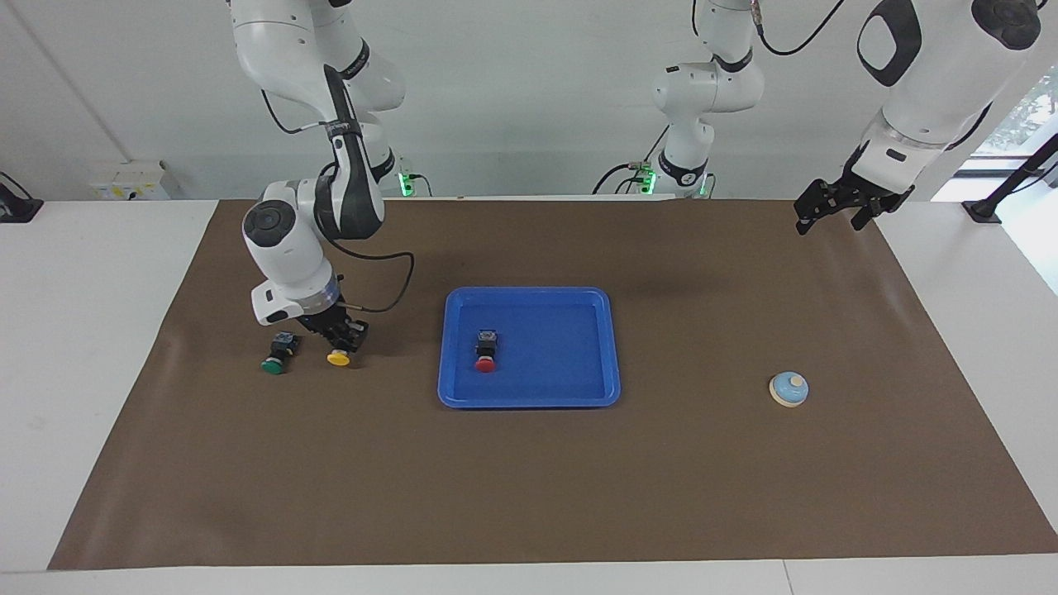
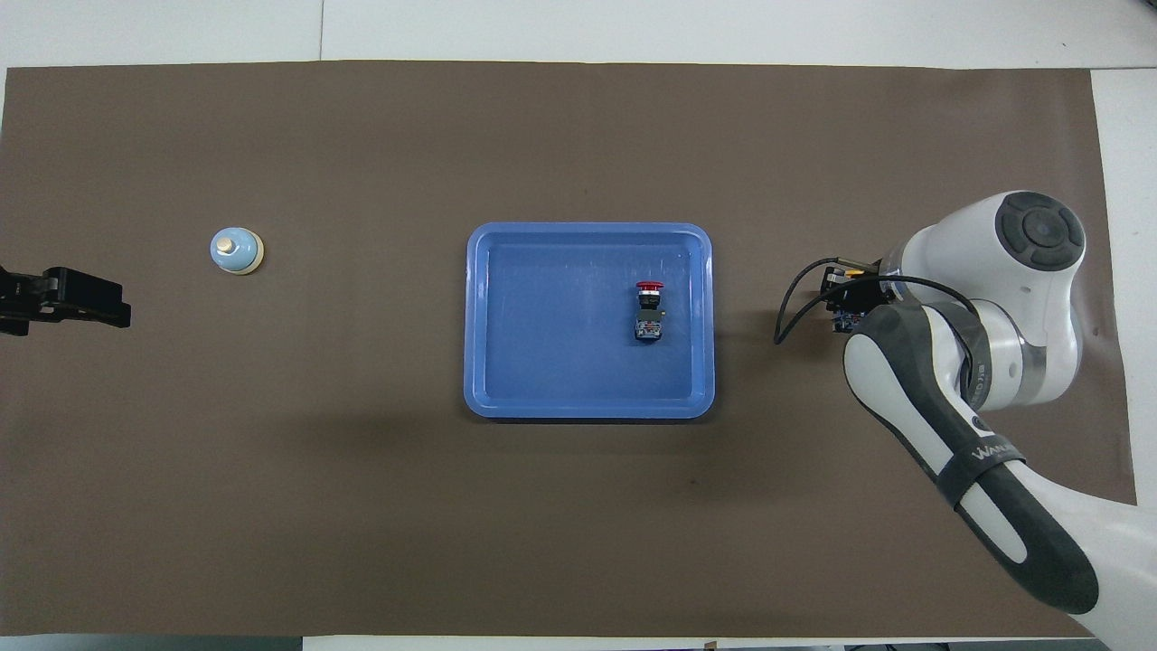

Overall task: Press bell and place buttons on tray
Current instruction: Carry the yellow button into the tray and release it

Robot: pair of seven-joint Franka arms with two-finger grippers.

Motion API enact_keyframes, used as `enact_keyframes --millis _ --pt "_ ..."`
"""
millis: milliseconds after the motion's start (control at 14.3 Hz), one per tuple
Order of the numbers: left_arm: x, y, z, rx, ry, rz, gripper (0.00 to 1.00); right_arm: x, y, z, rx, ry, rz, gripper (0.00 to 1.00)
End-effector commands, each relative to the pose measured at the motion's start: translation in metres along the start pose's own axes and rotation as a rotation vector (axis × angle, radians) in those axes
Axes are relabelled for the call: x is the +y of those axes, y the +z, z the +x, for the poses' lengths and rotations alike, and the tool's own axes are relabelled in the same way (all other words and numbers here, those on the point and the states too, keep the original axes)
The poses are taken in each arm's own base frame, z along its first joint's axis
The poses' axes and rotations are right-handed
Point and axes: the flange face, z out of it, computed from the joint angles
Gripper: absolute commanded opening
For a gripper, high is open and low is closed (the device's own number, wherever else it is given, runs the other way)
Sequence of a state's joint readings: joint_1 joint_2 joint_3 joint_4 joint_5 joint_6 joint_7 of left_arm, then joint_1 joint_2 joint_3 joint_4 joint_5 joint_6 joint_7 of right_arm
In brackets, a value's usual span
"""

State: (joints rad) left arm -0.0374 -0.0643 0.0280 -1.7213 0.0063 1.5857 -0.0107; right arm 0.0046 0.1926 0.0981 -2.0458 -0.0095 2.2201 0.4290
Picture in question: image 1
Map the green push button switch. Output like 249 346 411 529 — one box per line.
260 331 300 375

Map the black base power cable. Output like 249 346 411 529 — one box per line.
592 124 670 197

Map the black clamp mount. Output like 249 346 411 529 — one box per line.
0 171 44 224

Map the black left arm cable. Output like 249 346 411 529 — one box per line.
748 0 852 59

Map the black camera stand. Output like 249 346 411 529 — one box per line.
963 132 1058 224

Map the white wall socket box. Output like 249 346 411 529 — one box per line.
89 160 170 201

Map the window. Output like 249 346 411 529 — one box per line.
971 66 1058 162

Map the blue plastic tray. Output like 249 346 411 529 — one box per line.
437 287 622 410

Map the light blue desk bell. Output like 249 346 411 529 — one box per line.
769 371 810 409

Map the brown table mat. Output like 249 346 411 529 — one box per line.
48 197 1058 571

